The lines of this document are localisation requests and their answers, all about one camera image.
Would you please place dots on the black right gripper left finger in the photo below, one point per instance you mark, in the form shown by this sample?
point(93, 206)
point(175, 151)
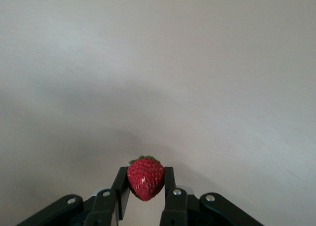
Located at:
point(103, 206)

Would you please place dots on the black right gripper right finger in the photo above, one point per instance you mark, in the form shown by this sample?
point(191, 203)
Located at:
point(177, 206)

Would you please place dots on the red strawberry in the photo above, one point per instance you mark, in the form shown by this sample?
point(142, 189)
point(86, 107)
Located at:
point(145, 179)

